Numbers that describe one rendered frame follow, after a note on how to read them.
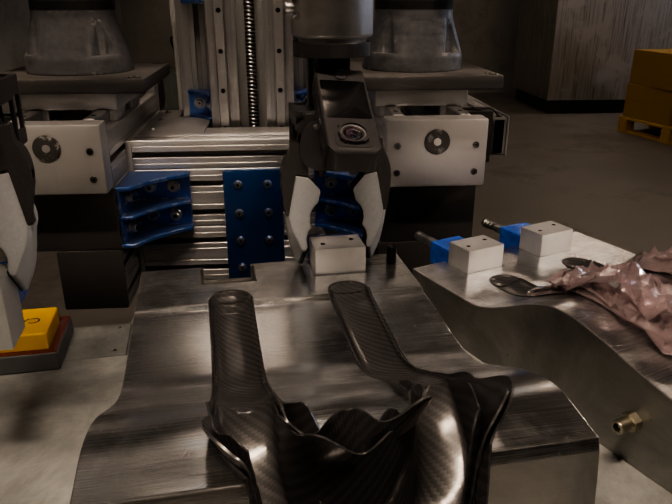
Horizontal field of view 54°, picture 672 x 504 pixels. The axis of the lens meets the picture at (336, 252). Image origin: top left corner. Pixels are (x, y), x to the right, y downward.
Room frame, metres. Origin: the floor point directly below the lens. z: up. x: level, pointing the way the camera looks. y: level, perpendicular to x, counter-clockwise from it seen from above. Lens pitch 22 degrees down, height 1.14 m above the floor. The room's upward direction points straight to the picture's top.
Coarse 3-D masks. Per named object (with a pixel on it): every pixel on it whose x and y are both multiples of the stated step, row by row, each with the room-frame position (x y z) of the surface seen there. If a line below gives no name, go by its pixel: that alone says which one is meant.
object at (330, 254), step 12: (312, 240) 0.61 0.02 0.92; (324, 240) 0.61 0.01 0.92; (336, 240) 0.61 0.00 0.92; (348, 240) 0.61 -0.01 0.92; (360, 240) 0.61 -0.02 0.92; (312, 252) 0.60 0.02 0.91; (324, 252) 0.58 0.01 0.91; (336, 252) 0.59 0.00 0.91; (348, 252) 0.59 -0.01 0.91; (360, 252) 0.59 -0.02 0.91; (312, 264) 0.60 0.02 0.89; (324, 264) 0.58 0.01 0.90; (336, 264) 0.59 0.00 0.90; (348, 264) 0.59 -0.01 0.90; (360, 264) 0.59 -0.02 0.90
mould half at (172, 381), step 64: (384, 256) 0.63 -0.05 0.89; (192, 320) 0.50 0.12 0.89; (256, 320) 0.50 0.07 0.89; (320, 320) 0.50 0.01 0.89; (128, 384) 0.40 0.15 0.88; (192, 384) 0.40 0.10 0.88; (320, 384) 0.37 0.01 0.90; (384, 384) 0.34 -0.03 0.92; (128, 448) 0.27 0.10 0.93; (192, 448) 0.27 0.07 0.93; (512, 448) 0.27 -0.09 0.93; (576, 448) 0.27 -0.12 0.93
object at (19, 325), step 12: (0, 264) 0.45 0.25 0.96; (0, 276) 0.42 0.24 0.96; (0, 288) 0.42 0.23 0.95; (12, 288) 0.44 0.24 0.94; (0, 300) 0.41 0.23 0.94; (12, 300) 0.43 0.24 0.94; (0, 312) 0.41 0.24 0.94; (12, 312) 0.43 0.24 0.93; (0, 324) 0.41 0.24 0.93; (12, 324) 0.42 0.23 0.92; (24, 324) 0.45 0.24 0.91; (0, 336) 0.41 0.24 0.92; (12, 336) 0.42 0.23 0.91; (0, 348) 0.41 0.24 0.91; (12, 348) 0.41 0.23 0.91
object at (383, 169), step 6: (384, 150) 0.61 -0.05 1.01; (384, 156) 0.61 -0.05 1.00; (378, 162) 0.61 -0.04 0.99; (384, 162) 0.61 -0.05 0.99; (378, 168) 0.61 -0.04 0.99; (384, 168) 0.61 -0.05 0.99; (390, 168) 0.61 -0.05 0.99; (378, 174) 0.61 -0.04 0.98; (384, 174) 0.61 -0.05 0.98; (390, 174) 0.61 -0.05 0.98; (378, 180) 0.61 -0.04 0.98; (384, 180) 0.61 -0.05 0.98; (390, 180) 0.61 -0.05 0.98; (384, 186) 0.61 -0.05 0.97; (384, 192) 0.61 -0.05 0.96; (384, 198) 0.61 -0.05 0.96; (384, 204) 0.61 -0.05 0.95
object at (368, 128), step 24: (336, 72) 0.61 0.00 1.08; (360, 72) 0.61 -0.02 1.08; (336, 96) 0.58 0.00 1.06; (360, 96) 0.58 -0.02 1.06; (336, 120) 0.55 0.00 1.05; (360, 120) 0.55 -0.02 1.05; (336, 144) 0.52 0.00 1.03; (360, 144) 0.52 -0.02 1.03; (336, 168) 0.52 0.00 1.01; (360, 168) 0.52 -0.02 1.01
